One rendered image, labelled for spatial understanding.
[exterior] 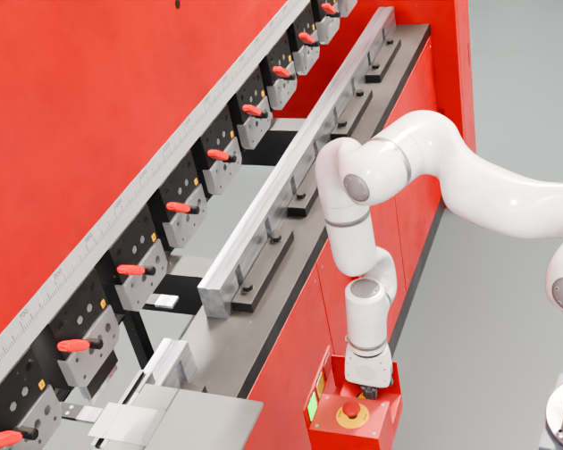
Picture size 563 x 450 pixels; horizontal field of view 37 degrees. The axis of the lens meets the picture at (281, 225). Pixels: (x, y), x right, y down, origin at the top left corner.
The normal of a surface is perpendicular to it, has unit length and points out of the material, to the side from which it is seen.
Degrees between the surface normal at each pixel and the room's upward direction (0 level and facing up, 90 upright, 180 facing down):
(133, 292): 90
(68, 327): 90
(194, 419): 0
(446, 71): 90
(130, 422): 0
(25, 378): 90
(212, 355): 0
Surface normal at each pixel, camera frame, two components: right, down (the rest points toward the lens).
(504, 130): -0.18, -0.81
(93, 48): 0.92, 0.07
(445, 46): -0.34, 0.59
